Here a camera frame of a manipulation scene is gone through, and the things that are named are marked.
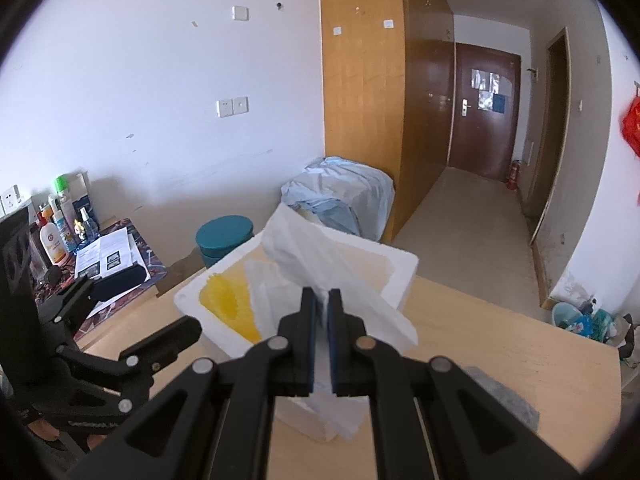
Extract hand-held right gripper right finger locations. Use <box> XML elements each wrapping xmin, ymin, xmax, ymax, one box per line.
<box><xmin>327</xmin><ymin>287</ymin><xmax>583</xmax><ymax>480</ymax></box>

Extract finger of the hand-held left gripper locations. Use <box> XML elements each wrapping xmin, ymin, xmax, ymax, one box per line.
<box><xmin>62</xmin><ymin>316</ymin><xmax>203</xmax><ymax>413</ymax></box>
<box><xmin>37</xmin><ymin>276</ymin><xmax>97</xmax><ymax>333</ymax></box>

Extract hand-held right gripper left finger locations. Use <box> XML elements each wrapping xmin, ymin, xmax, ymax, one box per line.
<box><xmin>70</xmin><ymin>286</ymin><xmax>321</xmax><ymax>480</ymax></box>

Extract yellow foam net sleeve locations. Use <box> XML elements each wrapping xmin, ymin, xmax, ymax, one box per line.
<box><xmin>199</xmin><ymin>272</ymin><xmax>264</xmax><ymax>344</ymax></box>

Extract white foam box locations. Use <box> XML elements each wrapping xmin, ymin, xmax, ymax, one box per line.
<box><xmin>173</xmin><ymin>230</ymin><xmax>420</xmax><ymax>443</ymax></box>

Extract person's left hand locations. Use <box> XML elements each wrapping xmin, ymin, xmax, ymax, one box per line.
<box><xmin>26</xmin><ymin>416</ymin><xmax>110</xmax><ymax>455</ymax></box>

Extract dark blue pouch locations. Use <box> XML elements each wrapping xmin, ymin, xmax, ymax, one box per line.
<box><xmin>92</xmin><ymin>265</ymin><xmax>152</xmax><ymax>304</ymax></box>

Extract printed paper sheets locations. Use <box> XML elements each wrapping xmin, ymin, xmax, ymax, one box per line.
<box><xmin>74</xmin><ymin>226</ymin><xmax>142</xmax><ymax>279</ymax></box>

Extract white bottle orange cap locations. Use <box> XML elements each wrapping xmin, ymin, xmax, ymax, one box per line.
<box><xmin>37</xmin><ymin>205</ymin><xmax>71</xmax><ymax>267</ymax></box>

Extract clear spray bottle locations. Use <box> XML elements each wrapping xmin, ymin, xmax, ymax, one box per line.
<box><xmin>80</xmin><ymin>205</ymin><xmax>101</xmax><ymax>242</ymax></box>

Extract patterned side table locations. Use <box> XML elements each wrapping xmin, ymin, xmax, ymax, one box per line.
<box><xmin>30</xmin><ymin>217</ymin><xmax>169</xmax><ymax>342</ymax></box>

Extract green cap spray can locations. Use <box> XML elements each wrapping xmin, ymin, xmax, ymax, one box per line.
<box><xmin>54</xmin><ymin>174</ymin><xmax>77</xmax><ymax>256</ymax></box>

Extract teal tin canister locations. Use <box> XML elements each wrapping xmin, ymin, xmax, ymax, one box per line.
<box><xmin>196</xmin><ymin>215</ymin><xmax>255</xmax><ymax>270</ymax></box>

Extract light blue basin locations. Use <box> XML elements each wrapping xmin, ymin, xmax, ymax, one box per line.
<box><xmin>551</xmin><ymin>302</ymin><xmax>584</xmax><ymax>330</ymax></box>

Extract brown entrance door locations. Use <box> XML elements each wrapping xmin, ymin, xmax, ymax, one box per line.
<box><xmin>446</xmin><ymin>42</ymin><xmax>522</xmax><ymax>182</ymax></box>

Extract wooden wardrobe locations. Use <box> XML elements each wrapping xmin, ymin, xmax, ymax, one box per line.
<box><xmin>319</xmin><ymin>0</ymin><xmax>456</xmax><ymax>242</ymax></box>

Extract heap of plastic bags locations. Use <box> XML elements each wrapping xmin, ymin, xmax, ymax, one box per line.
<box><xmin>575</xmin><ymin>297</ymin><xmax>637</xmax><ymax>358</ymax></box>

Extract door notice papers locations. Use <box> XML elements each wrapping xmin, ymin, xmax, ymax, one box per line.
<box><xmin>470</xmin><ymin>69</ymin><xmax>512</xmax><ymax>114</ymax></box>

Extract red plastic bag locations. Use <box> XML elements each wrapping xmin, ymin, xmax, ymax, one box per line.
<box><xmin>621</xmin><ymin>95</ymin><xmax>640</xmax><ymax>154</ymax></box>

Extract white wall socket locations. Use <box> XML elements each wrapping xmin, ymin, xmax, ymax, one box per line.
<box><xmin>0</xmin><ymin>185</ymin><xmax>24</xmax><ymax>216</ymax></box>

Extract brown side door frame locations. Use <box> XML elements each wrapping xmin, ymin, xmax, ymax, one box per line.
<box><xmin>527</xmin><ymin>27</ymin><xmax>572</xmax><ymax>247</ymax></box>

